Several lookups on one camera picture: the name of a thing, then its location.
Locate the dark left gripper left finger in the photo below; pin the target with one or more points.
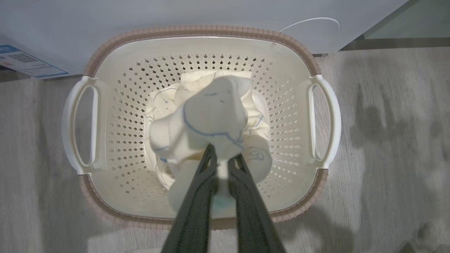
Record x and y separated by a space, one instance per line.
193 218

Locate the white front-load washing machine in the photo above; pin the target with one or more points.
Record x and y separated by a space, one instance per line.
175 14

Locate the cream perforated laundry basket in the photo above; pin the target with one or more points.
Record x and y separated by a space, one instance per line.
119 105

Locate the cream yellow blue garment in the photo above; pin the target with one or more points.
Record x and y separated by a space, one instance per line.
211 112

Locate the blue energy label sticker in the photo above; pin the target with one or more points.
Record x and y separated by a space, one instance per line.
26 63

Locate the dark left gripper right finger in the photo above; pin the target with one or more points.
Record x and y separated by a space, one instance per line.
253 218

